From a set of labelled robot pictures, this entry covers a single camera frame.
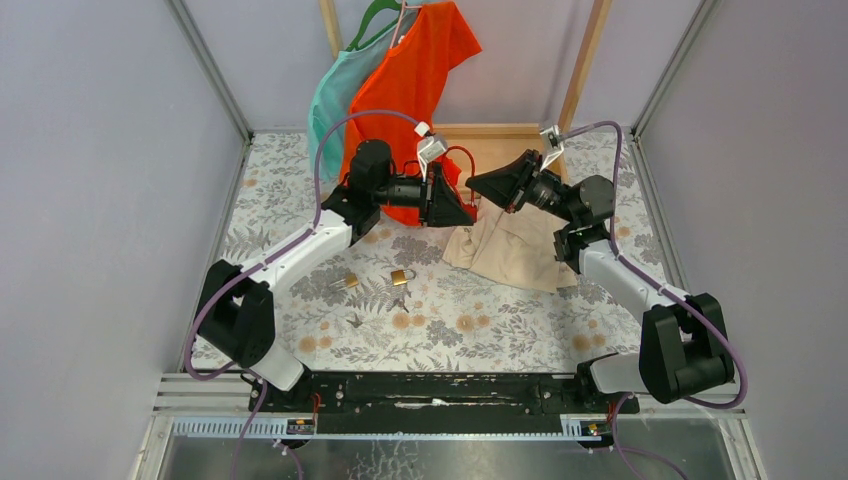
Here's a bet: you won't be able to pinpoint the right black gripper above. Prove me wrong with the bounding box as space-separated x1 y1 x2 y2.
464 151 577 226

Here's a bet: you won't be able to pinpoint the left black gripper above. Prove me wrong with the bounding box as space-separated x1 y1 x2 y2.
370 160 474 227

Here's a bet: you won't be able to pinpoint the red tag with cord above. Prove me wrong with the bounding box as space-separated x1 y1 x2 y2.
439 145 480 220

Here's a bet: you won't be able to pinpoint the wooden clothes rack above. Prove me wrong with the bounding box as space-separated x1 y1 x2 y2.
317 0 614 203

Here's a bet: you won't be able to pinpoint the brass padlock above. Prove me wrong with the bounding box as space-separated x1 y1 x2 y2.
328 273 360 291
389 269 418 286

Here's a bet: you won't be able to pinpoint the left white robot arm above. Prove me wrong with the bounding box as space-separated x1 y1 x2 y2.
191 134 473 411

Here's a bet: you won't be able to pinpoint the beige crumpled cloth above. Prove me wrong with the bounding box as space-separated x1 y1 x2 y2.
443 199 577 293

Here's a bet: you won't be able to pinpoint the green clothes hanger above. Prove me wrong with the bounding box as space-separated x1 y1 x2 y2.
345 0 401 52

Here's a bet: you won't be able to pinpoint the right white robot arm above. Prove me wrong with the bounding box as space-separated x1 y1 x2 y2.
466 150 736 412

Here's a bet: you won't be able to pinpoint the orange t-shirt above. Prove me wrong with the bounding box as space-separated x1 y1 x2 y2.
339 1 482 212

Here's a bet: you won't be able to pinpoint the small silver keys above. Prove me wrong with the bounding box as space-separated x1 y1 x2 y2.
346 314 363 329
390 297 410 313

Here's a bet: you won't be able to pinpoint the teal t-shirt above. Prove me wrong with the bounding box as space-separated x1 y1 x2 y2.
307 7 417 181

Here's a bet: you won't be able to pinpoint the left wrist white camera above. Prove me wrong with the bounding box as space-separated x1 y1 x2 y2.
414 121 448 179

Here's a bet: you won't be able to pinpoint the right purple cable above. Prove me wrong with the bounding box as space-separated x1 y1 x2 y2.
556 120 749 480

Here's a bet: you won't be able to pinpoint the wrist white camera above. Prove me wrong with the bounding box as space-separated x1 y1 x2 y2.
539 124 564 171
414 121 448 179

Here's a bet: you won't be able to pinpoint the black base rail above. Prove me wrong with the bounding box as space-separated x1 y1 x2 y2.
248 371 640 435

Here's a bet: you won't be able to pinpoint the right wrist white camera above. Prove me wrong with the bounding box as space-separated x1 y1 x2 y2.
539 124 564 171

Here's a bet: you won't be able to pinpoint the pink clothes hanger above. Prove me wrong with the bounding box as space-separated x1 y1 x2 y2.
388 0 407 50

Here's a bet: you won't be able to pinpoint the floral table mat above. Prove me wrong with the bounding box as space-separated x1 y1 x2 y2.
223 129 665 372

